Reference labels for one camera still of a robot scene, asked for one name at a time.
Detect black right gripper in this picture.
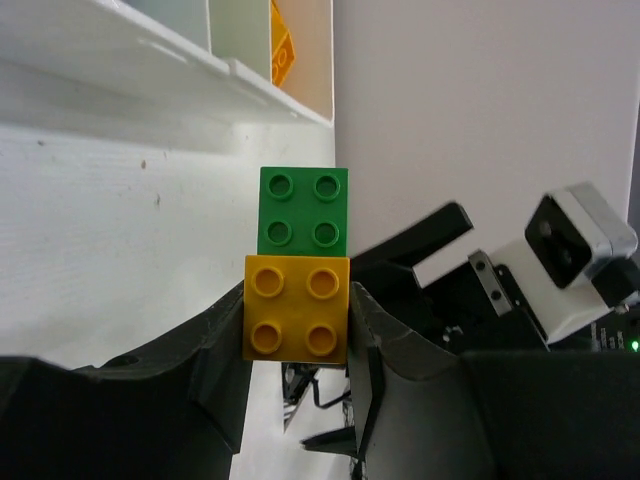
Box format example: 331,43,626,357
351,201,549,355

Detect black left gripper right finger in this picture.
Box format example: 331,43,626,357
348,284,639,479

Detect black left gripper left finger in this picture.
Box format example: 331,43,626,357
1,286,252,479

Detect yellow square lego brick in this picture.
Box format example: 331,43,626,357
242,255,350,365

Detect green square lego brick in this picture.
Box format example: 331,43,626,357
257,166,349,257

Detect long yellow lego brick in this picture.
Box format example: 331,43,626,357
271,0,296,87

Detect white three-compartment tray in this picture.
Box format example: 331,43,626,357
1,1,334,164

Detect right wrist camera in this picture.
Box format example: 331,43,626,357
490,182,639,344

